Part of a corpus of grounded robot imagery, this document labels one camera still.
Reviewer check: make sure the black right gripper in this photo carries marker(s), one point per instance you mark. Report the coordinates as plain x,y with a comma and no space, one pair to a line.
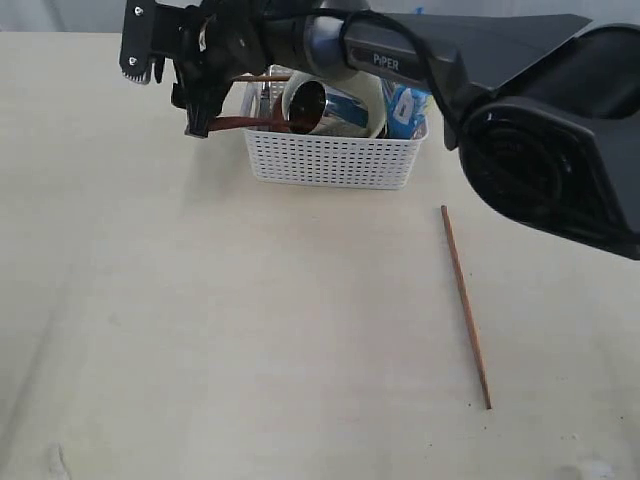
219,40

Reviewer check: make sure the small dark red dish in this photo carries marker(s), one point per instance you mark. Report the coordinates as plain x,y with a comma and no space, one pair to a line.
278,112

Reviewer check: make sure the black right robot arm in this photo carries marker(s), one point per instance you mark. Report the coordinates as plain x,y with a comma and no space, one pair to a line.
542,110

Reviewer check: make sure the blue snack packet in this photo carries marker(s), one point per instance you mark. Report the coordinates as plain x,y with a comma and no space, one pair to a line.
406,110

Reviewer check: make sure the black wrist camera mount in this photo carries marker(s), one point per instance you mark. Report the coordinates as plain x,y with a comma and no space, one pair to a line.
152,32

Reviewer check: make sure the brown wooden chopstick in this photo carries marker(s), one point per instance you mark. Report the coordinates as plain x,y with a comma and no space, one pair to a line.
261,78
466,307

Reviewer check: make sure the shiny steel cup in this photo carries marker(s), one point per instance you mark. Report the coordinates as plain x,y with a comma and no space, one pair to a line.
318,109

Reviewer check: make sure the cream ceramic bowl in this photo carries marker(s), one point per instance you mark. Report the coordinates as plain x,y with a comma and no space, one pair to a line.
363,86

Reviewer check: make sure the dark red wooden spoon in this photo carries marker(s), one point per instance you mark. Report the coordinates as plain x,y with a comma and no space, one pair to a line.
239,122

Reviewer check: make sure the steel table knife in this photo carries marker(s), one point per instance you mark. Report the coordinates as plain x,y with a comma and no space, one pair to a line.
264,109

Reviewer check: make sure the white perforated plastic basket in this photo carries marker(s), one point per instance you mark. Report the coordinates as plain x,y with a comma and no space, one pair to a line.
365,163

